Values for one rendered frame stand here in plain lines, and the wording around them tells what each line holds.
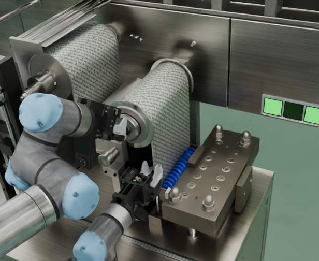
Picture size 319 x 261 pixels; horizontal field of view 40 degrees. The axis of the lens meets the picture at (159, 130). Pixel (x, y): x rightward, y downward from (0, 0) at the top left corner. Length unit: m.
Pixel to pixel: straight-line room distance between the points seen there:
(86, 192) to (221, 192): 0.58
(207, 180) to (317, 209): 1.50
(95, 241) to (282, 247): 1.62
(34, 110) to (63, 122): 0.06
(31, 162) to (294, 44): 0.76
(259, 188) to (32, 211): 0.89
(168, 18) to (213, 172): 0.48
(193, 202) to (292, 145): 2.00
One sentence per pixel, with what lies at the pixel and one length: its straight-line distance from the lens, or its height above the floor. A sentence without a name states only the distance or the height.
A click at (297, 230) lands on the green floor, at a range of 2.60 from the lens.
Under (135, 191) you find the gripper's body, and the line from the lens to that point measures 1.12.
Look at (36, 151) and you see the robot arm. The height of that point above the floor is 1.40.
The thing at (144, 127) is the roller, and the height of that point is 1.26.
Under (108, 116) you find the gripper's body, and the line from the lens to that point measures 1.01.
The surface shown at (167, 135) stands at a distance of 1.25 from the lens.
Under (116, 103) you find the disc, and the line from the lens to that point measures 1.14.
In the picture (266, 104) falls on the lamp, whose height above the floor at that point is 1.19.
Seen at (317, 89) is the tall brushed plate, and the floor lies 1.27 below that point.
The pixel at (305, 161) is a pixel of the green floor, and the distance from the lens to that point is 3.05.
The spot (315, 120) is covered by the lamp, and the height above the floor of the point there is 1.17.
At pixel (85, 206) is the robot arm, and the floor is 1.36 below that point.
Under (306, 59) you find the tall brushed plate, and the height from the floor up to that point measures 1.35.
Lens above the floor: 1.91
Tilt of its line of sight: 36 degrees down
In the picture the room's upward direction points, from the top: 4 degrees counter-clockwise
